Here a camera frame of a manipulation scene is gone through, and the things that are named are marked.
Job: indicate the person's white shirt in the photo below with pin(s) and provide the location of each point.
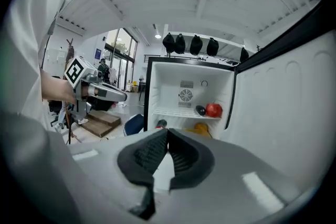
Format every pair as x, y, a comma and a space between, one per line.
26, 47

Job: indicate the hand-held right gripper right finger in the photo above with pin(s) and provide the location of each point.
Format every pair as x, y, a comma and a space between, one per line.
191, 165

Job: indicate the wooden coat stand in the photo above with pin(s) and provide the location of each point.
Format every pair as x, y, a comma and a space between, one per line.
70, 51

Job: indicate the red apple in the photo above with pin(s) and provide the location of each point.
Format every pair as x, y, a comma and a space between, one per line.
214, 110

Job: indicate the round ceiling light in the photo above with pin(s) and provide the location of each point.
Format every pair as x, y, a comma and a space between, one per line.
157, 36

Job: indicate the person's left forearm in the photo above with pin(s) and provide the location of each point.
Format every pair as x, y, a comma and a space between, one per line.
56, 89

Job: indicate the blue chair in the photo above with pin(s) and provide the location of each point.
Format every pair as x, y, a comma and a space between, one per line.
134, 124

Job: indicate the black office chair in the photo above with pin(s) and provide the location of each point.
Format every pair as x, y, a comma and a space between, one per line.
54, 108

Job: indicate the blue wall poster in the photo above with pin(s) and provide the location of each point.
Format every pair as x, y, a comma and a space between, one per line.
98, 53

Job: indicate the white shoe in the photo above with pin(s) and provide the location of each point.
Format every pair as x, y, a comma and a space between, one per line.
83, 121

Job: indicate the wooden steps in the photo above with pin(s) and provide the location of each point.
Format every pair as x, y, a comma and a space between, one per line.
102, 123

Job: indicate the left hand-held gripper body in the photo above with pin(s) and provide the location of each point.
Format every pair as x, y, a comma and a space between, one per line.
78, 73

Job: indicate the black hanging bag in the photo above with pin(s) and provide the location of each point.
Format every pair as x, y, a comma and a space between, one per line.
196, 45
180, 44
168, 43
244, 55
212, 47

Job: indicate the large glass window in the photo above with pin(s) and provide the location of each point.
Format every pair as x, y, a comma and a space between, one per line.
122, 55

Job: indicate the dark-capped bottle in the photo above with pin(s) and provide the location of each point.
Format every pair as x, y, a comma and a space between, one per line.
162, 123

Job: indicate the yellow container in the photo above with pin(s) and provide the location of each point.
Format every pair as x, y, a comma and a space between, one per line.
201, 128

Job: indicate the black mini fridge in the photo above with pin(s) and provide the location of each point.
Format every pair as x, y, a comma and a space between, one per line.
275, 102

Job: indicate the dark purple eggplant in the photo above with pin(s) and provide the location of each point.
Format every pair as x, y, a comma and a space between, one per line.
200, 110

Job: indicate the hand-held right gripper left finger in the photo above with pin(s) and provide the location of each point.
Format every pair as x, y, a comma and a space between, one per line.
136, 162

